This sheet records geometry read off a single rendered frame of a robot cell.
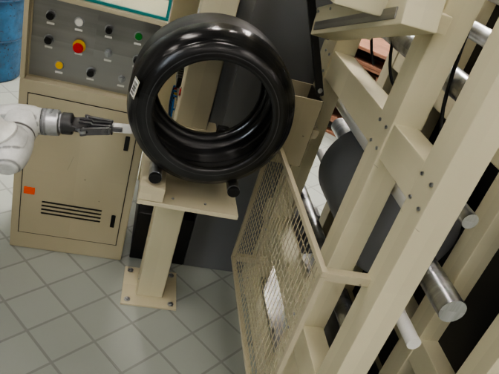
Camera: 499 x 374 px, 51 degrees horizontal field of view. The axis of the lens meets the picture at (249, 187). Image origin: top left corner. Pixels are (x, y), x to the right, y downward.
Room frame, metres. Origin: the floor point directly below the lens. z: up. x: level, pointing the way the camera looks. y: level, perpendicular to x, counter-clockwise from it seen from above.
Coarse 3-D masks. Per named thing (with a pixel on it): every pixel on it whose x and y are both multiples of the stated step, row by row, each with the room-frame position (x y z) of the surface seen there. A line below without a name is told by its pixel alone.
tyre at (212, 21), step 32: (160, 32) 1.65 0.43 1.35; (192, 32) 1.55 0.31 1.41; (224, 32) 1.57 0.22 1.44; (256, 32) 1.71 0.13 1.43; (160, 64) 1.50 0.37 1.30; (256, 64) 1.57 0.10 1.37; (128, 96) 1.51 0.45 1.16; (288, 96) 1.62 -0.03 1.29; (160, 128) 1.75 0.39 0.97; (256, 128) 1.85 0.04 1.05; (288, 128) 1.64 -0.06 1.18; (160, 160) 1.51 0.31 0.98; (192, 160) 1.71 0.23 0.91; (224, 160) 1.75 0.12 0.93; (256, 160) 1.60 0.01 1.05
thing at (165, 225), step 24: (216, 0) 1.90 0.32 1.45; (192, 72) 1.90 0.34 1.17; (216, 72) 1.92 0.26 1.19; (192, 96) 1.90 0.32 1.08; (192, 120) 1.91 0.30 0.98; (168, 216) 1.91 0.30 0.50; (168, 240) 1.91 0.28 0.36; (144, 264) 1.89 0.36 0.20; (168, 264) 1.92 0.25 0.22; (144, 288) 1.90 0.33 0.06
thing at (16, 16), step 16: (0, 0) 3.62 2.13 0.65; (16, 0) 3.75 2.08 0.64; (0, 16) 3.62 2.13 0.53; (16, 16) 3.76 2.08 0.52; (0, 32) 3.63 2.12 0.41; (16, 32) 3.77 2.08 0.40; (0, 48) 3.63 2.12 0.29; (16, 48) 3.78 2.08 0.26; (0, 64) 3.63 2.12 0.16; (16, 64) 3.80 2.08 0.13; (0, 80) 3.64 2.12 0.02
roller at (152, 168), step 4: (152, 164) 1.58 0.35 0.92; (152, 168) 1.55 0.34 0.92; (156, 168) 1.55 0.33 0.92; (160, 168) 1.57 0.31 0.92; (152, 172) 1.52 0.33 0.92; (156, 172) 1.52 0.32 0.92; (160, 172) 1.54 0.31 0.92; (152, 176) 1.52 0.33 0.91; (156, 176) 1.52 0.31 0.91; (160, 176) 1.53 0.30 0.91; (152, 180) 1.52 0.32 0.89; (156, 180) 1.52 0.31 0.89; (160, 180) 1.53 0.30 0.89
